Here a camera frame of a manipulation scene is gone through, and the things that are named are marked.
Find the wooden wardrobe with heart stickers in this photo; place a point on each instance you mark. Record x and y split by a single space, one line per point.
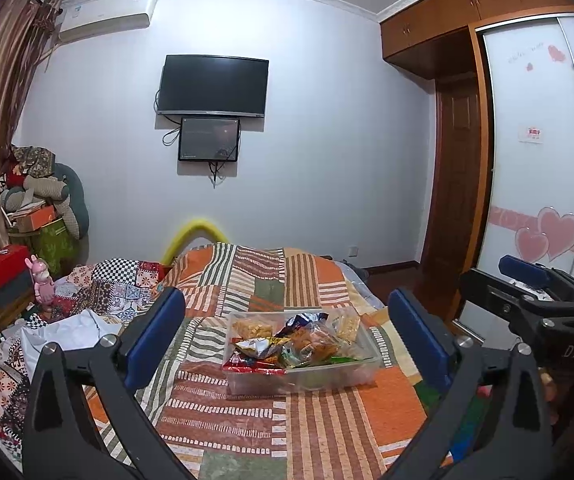
532 85

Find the red box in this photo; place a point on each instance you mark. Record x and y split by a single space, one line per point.
4 266

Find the dark cloth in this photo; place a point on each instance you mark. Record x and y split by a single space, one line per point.
354 269

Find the green snack packet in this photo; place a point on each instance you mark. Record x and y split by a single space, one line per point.
349 359

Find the clear bag of orange chips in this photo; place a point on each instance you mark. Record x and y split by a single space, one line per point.
312 342

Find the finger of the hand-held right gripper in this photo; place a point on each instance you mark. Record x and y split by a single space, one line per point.
522 269
492 295

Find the small black wall monitor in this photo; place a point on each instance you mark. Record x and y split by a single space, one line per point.
209 139

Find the green box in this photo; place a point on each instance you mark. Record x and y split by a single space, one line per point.
54 247

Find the white and yellow snack packet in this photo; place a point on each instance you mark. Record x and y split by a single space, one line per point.
254 346

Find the white air conditioner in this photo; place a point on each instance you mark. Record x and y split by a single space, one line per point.
104 15

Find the clear cracker bag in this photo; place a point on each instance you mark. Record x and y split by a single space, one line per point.
344 325

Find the yellow foam tube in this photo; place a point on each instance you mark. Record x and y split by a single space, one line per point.
197 227

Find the white sheet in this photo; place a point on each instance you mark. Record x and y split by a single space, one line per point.
72 335

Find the wooden side table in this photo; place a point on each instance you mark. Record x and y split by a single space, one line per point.
4 317

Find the red wardrobe sticker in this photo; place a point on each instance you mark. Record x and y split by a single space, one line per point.
533 134

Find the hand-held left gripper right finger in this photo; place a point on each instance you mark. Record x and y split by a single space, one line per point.
419 340

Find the light blue bedsheet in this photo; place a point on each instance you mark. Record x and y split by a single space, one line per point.
369 296

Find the striped orange green quilt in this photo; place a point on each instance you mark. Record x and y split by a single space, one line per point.
277 425

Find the black wall television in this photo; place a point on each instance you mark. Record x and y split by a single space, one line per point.
213 85

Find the small green candy packet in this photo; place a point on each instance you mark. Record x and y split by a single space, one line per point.
289 359

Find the pink toy figure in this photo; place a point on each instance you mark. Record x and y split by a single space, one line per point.
43 282

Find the floral patchwork blanket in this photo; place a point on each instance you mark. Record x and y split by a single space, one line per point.
112 285

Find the dark grey box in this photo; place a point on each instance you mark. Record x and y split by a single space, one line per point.
9 294

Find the orange cardboard box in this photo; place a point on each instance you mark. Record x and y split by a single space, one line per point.
37 219

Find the brown wooden door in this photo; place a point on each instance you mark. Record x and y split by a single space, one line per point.
459 200

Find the blue foil snack packet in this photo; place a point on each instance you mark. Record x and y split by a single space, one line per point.
299 321

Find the red snack packet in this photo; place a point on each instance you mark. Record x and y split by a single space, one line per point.
252 366

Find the pile of patterned cushions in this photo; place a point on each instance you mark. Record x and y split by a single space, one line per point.
32 180

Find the clear plastic storage bin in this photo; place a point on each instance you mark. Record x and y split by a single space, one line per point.
317 381

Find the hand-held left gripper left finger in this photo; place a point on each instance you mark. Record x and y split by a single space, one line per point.
154 335

